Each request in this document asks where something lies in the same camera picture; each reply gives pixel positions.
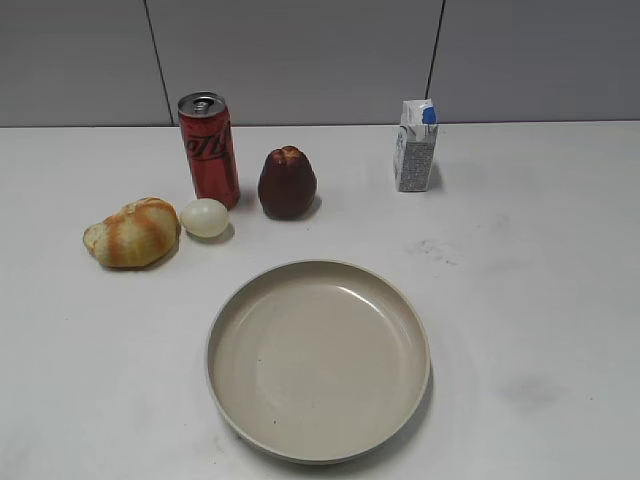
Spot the orange striped bread roll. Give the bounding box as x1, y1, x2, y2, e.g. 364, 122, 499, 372
83, 197, 180, 269

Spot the dark red wax apple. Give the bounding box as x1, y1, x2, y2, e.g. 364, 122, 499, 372
258, 145, 317, 220

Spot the red cola can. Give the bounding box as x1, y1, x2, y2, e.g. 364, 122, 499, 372
178, 91, 240, 210

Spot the beige round plate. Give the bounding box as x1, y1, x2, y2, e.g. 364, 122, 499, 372
205, 260, 431, 465

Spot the white egg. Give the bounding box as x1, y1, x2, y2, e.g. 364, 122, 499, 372
180, 198, 230, 238

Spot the white milk carton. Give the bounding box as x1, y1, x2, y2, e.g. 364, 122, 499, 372
393, 99, 439, 193

